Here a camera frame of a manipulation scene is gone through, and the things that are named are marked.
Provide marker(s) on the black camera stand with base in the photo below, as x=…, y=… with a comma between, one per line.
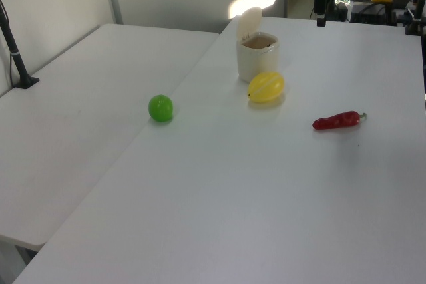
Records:
x=13, y=51

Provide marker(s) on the white garbage bin with lid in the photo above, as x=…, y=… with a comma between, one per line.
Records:
x=257, y=62

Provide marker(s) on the black equipment box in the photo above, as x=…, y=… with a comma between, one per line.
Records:
x=372, y=13

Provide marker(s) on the red toy chili pepper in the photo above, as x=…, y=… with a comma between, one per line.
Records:
x=336, y=121

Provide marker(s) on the green toy apple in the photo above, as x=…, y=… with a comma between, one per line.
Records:
x=160, y=108

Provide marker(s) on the black clamped camera stand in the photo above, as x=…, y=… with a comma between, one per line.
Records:
x=418, y=8

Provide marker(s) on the yellow toy melon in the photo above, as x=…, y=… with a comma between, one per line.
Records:
x=266, y=87

